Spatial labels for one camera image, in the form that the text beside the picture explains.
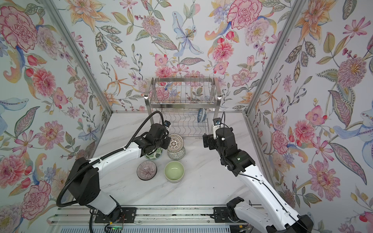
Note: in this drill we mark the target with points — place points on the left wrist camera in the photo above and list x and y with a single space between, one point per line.
167 124

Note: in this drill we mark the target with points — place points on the aluminium corner post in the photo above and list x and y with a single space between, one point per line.
273 58
66 35

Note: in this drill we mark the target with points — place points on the blue floral bowl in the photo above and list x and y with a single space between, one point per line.
202 115

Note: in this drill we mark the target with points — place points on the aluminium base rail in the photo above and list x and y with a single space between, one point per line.
148 214

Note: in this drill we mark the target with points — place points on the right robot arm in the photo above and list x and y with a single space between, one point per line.
280 217

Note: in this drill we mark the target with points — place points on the light green bowl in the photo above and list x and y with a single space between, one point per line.
174 171

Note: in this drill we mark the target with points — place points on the purple ribbed bowl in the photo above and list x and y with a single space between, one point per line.
146 170

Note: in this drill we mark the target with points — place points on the green white patterned bowl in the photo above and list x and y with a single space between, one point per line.
176 155

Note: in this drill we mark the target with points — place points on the brown white patterned bowl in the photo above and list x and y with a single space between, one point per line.
176 143

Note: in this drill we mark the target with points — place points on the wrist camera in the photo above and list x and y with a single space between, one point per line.
216 125
167 124

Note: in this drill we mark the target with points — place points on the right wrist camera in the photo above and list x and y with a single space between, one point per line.
216 125

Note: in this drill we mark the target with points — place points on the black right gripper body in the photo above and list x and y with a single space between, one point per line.
221 153

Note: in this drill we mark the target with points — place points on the steel two-tier dish rack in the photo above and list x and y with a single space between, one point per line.
179 99

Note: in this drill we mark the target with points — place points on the green leaf pattern bowl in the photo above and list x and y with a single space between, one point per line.
155 155

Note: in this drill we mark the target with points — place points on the right aluminium corner post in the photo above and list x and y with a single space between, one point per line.
273 58

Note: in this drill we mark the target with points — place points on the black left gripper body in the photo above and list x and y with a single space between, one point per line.
164 142

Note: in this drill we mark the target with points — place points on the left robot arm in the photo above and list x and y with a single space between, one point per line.
84 179

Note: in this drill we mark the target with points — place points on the left aluminium corner post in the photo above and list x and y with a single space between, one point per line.
66 35

